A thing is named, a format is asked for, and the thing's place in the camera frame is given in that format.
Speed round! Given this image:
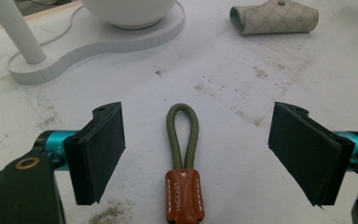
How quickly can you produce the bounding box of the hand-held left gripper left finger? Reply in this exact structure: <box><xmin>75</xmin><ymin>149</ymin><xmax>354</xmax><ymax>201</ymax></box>
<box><xmin>34</xmin><ymin>101</ymin><xmax>127</xmax><ymax>206</ymax></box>

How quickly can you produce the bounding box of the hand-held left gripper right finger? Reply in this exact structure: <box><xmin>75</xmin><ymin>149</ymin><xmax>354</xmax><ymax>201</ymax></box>
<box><xmin>267</xmin><ymin>101</ymin><xmax>358</xmax><ymax>209</ymax></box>

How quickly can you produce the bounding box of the green cord brown leather keychain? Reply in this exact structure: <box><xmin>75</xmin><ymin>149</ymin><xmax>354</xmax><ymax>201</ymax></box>
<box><xmin>164</xmin><ymin>103</ymin><xmax>206</xmax><ymax>224</ymax></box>

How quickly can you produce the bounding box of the white stand with bowl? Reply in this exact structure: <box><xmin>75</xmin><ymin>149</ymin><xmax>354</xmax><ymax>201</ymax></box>
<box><xmin>0</xmin><ymin>0</ymin><xmax>186</xmax><ymax>86</ymax></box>

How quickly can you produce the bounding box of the beige patterned key pouch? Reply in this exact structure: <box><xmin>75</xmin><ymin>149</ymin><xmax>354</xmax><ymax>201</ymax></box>
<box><xmin>228</xmin><ymin>0</ymin><xmax>320</xmax><ymax>35</ymax></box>

